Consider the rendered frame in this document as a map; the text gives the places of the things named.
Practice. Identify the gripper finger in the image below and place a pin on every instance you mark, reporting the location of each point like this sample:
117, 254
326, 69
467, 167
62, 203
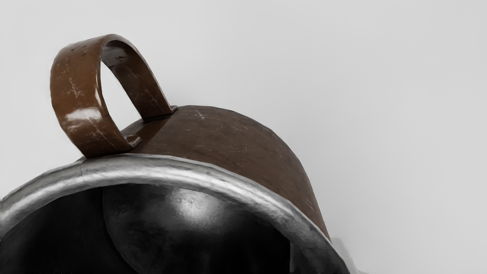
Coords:
348, 258

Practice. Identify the brown metal mug silver rim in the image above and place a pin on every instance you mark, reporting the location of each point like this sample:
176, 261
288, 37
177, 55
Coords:
228, 144

